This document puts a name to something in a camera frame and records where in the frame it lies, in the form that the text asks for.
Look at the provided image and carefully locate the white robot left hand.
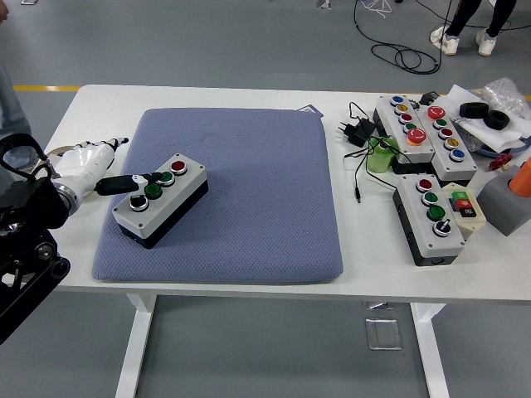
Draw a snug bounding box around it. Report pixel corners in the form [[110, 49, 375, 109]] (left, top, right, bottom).
[[52, 135, 163, 201]]

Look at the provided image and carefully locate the four-button grey control box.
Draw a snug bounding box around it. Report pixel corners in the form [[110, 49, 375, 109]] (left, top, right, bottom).
[[392, 173, 466, 267], [111, 153, 209, 250]]

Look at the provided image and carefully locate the five-button grey control box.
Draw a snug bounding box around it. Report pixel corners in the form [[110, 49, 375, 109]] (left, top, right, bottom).
[[372, 94, 436, 174], [414, 104, 479, 183]]

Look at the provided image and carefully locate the cream tray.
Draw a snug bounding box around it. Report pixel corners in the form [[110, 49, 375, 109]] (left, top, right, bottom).
[[41, 144, 76, 167]]

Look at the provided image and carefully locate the person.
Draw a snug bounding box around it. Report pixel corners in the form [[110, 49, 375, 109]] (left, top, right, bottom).
[[0, 0, 33, 183], [429, 0, 519, 57]]

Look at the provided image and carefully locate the blue-grey padded mat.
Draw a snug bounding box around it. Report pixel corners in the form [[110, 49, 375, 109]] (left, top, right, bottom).
[[90, 107, 345, 285]]

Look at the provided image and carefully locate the white table leg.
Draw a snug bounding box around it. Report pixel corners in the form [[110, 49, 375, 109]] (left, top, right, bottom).
[[115, 293, 158, 398], [410, 302, 451, 398]]

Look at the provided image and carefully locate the green plastic cup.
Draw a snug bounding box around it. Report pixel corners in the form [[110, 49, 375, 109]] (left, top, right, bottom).
[[365, 135, 399, 173]]

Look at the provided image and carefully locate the clear floor plate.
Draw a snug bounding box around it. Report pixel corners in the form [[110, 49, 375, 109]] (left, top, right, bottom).
[[364, 318, 403, 352]]

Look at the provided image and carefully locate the white paper sheet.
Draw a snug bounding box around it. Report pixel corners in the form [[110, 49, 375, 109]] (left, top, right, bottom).
[[446, 84, 531, 153]]

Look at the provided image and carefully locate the grey block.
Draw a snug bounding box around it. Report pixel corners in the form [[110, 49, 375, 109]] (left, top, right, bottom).
[[475, 164, 531, 237]]

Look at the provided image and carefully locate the clear bubble wrap bag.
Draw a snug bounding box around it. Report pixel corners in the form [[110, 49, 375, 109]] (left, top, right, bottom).
[[470, 76, 531, 125]]

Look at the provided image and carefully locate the orange cylinder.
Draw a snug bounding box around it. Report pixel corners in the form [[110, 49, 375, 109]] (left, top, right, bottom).
[[509, 156, 531, 199]]

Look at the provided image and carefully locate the black power adapter with cord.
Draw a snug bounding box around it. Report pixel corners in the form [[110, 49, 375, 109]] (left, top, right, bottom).
[[334, 101, 410, 205]]

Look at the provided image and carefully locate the black floor cable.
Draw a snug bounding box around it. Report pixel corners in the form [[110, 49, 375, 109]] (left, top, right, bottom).
[[352, 0, 531, 75]]

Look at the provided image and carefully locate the white floor cord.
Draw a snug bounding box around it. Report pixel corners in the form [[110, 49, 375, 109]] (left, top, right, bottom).
[[359, 0, 393, 20]]

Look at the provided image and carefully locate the cream three-button switch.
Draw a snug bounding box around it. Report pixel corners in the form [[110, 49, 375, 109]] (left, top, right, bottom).
[[440, 181, 486, 241]]

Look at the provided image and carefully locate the black foam ring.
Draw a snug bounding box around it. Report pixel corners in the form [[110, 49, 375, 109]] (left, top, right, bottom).
[[458, 101, 490, 119], [485, 109, 511, 130]]

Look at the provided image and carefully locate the blue ring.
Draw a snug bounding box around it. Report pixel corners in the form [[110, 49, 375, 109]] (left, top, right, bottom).
[[472, 138, 531, 158]]

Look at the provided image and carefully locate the red valve handle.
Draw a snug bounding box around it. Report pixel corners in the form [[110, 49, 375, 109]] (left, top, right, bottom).
[[488, 153, 514, 171]]

